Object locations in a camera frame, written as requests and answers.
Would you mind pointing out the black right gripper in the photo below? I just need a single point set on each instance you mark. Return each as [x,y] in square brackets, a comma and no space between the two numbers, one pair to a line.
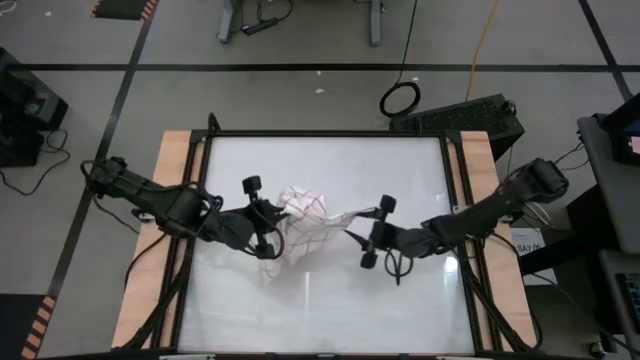
[400,240]

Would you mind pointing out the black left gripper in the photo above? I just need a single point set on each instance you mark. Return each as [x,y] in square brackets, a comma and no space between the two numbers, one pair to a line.
[240,225]

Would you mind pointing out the white red-checked towel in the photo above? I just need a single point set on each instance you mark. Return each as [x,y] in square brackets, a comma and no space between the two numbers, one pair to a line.
[305,215]

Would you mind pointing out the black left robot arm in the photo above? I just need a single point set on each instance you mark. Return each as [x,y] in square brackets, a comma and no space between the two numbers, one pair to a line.
[150,192]

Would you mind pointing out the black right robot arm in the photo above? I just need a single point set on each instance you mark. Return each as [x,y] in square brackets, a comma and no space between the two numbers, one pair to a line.
[480,215]

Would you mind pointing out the light wooden side board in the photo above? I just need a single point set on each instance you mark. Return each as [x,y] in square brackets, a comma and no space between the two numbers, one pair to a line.
[150,280]
[505,280]

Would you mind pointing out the black perforated computer case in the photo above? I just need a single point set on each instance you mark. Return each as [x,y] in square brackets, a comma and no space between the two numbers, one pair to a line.
[460,117]

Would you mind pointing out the white paper sheet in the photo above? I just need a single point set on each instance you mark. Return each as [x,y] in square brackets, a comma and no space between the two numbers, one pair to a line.
[527,247]

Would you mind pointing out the black power strip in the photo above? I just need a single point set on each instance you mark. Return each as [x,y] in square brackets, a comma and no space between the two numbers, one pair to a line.
[260,26]

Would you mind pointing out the grey desk leg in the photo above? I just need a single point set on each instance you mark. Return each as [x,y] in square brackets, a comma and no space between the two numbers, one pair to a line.
[375,25]
[229,22]

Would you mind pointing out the black desk base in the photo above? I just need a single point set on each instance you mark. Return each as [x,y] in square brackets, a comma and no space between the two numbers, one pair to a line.
[575,240]

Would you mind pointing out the grey desk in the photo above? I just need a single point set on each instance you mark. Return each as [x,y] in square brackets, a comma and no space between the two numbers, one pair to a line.
[612,200]

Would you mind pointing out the grey side table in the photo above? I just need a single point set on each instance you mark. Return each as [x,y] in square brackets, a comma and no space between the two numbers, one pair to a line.
[611,300]

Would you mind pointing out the black orange-striped floor mat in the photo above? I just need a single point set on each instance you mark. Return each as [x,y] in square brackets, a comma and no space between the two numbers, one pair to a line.
[122,7]
[15,325]

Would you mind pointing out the black equipment box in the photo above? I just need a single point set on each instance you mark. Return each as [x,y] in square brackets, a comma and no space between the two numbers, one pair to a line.
[25,107]

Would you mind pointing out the black monitor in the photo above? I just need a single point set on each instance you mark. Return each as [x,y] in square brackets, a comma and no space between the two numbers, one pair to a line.
[625,130]

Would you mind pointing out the black aluminium table frame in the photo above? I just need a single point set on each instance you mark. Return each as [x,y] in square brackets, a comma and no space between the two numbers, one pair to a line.
[325,133]

